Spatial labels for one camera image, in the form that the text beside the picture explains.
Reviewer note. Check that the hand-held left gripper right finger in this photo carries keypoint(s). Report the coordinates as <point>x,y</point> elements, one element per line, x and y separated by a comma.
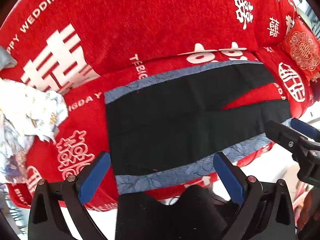
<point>228,180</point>

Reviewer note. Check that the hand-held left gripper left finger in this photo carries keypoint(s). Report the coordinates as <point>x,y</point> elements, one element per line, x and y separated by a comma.
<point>93,177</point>

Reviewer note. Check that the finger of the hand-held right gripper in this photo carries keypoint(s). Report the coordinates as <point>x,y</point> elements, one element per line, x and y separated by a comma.
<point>277,131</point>
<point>303,127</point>

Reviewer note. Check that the black pants with blue trim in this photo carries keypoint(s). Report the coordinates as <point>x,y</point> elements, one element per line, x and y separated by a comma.
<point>175,120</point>

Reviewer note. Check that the dark cloth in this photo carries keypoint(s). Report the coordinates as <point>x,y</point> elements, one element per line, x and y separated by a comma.
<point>165,217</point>

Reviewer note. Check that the red cushion with gold pattern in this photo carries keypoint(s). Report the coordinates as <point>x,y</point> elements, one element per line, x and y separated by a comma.
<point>301,50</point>

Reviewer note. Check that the white floral cloth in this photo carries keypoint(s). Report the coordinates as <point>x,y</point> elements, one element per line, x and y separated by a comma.
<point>27,120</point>

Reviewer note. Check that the grey cloth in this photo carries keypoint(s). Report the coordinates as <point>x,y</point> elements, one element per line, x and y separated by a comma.
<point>5,58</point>

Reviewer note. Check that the red printed sofa cover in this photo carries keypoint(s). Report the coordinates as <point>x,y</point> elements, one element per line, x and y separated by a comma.
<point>125,30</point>

